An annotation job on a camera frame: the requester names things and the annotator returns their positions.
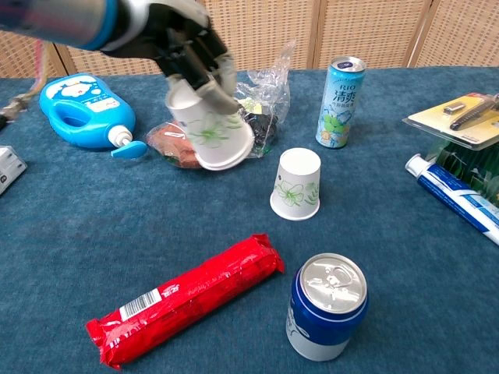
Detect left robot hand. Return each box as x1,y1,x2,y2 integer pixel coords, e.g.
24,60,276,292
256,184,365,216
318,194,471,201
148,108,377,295
101,0,242,117

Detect white paper cup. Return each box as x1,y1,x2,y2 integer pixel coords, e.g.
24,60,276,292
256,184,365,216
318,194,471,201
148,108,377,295
269,147,322,222
196,132,257,173
165,79,257,171

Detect brown cloth in plastic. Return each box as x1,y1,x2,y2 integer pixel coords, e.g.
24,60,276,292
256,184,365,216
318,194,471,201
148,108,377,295
146,121,203,169

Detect clear plastic bag of items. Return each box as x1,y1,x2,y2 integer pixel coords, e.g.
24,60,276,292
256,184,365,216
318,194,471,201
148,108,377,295
232,38,297,159

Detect blue pump detergent bottle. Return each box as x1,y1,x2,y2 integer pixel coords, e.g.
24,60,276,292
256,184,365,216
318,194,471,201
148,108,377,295
38,72,148,159

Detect tall light blue drink can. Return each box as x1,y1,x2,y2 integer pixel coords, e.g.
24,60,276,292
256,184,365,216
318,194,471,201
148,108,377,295
315,56,366,149

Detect blue felt table cover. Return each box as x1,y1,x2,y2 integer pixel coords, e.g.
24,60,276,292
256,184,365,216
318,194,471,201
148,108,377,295
0,66,499,374

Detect wicker folding screen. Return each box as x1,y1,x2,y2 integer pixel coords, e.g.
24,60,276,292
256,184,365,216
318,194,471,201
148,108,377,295
0,0,499,79

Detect pastel tissue multipack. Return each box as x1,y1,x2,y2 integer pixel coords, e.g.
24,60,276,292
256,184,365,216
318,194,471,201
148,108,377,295
0,146,28,196

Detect red biscuit pack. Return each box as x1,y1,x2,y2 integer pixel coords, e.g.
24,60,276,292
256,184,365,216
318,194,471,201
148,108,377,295
85,233,285,370

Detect yellow razor blister pack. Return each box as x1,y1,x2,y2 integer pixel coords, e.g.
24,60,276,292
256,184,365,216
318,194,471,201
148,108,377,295
402,92,499,151

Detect short blue white can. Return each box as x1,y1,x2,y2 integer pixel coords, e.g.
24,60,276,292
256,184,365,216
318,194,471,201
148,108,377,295
285,252,370,362

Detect blue white toothpaste tube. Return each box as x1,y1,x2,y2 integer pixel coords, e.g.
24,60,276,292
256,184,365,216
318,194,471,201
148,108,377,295
404,153,499,246

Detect bag of green packets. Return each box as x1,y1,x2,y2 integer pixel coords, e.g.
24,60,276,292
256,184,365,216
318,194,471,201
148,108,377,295
426,139,499,207

